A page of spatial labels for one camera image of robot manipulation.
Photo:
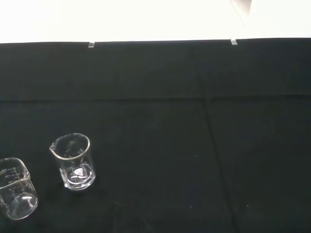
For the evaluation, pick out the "black cloth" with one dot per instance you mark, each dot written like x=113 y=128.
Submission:
x=155 y=121

